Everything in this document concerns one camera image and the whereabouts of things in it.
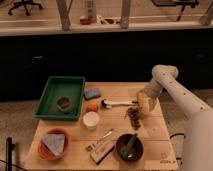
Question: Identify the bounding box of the dark brown bowl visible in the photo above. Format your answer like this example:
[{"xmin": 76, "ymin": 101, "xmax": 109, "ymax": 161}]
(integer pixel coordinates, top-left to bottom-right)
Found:
[{"xmin": 115, "ymin": 134, "xmax": 143, "ymax": 162}]

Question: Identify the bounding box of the silver fork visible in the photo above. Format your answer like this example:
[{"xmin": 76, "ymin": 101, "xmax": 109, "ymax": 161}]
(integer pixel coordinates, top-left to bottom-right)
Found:
[{"xmin": 85, "ymin": 128, "xmax": 114, "ymax": 152}]

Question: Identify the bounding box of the wooden block with label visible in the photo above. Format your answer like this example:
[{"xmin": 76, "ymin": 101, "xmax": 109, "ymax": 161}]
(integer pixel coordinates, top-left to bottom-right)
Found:
[{"xmin": 90, "ymin": 140, "xmax": 114, "ymax": 164}]

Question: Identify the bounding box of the orange fruit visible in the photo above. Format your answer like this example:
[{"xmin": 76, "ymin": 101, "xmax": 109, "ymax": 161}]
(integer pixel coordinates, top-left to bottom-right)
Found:
[{"xmin": 87, "ymin": 102, "xmax": 99, "ymax": 112}]

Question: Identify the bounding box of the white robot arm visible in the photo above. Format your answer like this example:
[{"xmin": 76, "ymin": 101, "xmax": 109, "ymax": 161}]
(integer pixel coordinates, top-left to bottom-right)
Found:
[{"xmin": 145, "ymin": 65, "xmax": 213, "ymax": 171}]

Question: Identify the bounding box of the blue sponge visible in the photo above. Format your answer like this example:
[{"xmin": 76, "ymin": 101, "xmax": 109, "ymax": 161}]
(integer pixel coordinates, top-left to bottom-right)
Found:
[{"xmin": 84, "ymin": 88, "xmax": 101, "ymax": 100}]

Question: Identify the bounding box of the black stand post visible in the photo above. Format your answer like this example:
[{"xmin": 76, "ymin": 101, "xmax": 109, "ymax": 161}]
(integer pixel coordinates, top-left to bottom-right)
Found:
[{"xmin": 6, "ymin": 137, "xmax": 14, "ymax": 171}]

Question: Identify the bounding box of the grey folded cloth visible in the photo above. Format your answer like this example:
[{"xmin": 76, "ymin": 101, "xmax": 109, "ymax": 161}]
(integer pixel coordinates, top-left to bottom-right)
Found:
[{"xmin": 42, "ymin": 134, "xmax": 65, "ymax": 156}]

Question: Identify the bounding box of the white paper cup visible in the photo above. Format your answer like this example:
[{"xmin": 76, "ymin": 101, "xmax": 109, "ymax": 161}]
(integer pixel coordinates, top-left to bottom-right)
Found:
[{"xmin": 83, "ymin": 112, "xmax": 100, "ymax": 130}]

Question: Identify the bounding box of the black cable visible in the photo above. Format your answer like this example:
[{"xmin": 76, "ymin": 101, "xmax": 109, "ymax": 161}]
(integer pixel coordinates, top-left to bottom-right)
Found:
[{"xmin": 169, "ymin": 132, "xmax": 186, "ymax": 161}]

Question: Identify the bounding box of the red bowl on shelf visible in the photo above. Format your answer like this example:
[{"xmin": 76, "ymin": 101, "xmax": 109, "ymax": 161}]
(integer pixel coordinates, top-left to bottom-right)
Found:
[{"xmin": 80, "ymin": 16, "xmax": 92, "ymax": 25}]

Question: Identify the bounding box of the black office chair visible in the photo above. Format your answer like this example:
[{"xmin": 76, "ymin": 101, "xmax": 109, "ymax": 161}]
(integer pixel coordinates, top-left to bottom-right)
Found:
[{"xmin": 8, "ymin": 0, "xmax": 43, "ymax": 16}]

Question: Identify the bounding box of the green cucumber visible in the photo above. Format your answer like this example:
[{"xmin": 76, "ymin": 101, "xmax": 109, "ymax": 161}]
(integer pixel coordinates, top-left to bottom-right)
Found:
[{"xmin": 122, "ymin": 133, "xmax": 137, "ymax": 160}]

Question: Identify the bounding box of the white handled brush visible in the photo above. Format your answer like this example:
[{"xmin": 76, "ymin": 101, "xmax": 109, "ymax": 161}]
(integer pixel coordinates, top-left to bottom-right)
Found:
[{"xmin": 101, "ymin": 99, "xmax": 137, "ymax": 108}]

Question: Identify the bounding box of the yellow banana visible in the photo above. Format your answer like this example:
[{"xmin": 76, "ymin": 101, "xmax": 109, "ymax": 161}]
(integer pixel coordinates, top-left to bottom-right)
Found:
[{"xmin": 137, "ymin": 91, "xmax": 145, "ymax": 109}]

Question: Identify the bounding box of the green plastic tray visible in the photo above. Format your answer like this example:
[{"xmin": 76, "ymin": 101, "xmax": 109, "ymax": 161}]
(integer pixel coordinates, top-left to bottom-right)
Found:
[{"xmin": 35, "ymin": 76, "xmax": 85, "ymax": 121}]

